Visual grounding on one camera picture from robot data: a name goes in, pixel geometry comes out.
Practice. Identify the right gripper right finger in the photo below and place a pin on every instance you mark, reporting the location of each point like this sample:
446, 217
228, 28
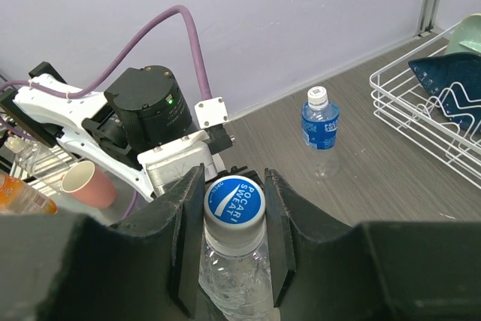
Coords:
323, 269

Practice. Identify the blue label water bottle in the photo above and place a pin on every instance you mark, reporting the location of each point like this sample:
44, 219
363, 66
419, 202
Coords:
319, 130

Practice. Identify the white wire dish rack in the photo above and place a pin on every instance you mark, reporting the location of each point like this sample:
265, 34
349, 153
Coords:
400, 101

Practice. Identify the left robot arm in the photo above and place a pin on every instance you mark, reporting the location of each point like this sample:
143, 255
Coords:
140, 128

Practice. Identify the pink cup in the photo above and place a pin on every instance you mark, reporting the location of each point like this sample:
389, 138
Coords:
87, 183

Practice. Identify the clear bottle on shelf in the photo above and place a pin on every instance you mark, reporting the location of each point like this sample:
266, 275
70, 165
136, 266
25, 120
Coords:
37, 160

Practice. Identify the orange drink bottle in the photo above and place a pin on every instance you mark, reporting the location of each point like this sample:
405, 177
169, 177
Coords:
17, 197

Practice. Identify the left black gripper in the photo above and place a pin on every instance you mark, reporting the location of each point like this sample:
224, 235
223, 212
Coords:
243, 171

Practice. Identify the dark blue leaf plate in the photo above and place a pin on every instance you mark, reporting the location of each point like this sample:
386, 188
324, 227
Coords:
454, 80

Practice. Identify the light green divided plate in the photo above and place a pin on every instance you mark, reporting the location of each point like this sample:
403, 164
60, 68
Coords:
466, 36

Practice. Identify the clear unlabelled plastic bottle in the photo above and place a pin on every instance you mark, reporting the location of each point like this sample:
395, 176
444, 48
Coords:
240, 286

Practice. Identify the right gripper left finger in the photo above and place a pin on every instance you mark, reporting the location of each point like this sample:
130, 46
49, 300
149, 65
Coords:
71, 267

